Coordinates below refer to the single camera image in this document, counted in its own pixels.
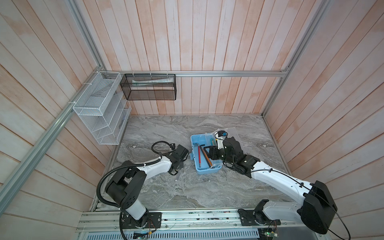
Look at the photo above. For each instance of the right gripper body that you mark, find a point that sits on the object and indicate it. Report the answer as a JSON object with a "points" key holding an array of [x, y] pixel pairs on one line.
{"points": [[222, 156]]}

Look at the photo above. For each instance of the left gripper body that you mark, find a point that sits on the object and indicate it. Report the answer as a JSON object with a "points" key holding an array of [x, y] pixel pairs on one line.
{"points": [[180, 161]]}

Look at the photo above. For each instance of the blue plastic tool box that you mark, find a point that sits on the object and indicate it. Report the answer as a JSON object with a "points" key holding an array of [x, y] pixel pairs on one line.
{"points": [[208, 139]]}

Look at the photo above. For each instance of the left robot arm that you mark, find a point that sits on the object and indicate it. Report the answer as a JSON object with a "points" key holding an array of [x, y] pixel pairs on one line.
{"points": [[121, 186]]}

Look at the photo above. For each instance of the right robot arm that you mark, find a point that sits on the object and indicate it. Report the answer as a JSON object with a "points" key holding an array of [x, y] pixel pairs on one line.
{"points": [[313, 204]]}

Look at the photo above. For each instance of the black mesh basket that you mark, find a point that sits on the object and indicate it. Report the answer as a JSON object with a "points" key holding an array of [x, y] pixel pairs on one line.
{"points": [[149, 87]]}

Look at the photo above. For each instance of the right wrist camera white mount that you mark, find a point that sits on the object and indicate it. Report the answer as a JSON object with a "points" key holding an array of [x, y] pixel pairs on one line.
{"points": [[220, 136]]}

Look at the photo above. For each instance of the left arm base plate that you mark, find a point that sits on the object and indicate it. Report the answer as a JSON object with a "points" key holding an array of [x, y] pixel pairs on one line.
{"points": [[151, 220]]}

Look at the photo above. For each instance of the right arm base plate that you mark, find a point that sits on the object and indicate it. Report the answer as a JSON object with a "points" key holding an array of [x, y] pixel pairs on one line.
{"points": [[249, 217]]}

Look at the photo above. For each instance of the aluminium front rail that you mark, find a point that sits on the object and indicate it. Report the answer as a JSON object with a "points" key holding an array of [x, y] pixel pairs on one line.
{"points": [[189, 219]]}

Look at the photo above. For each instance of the white wire mesh shelf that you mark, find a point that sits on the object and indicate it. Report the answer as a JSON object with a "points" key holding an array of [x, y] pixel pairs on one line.
{"points": [[102, 109]]}

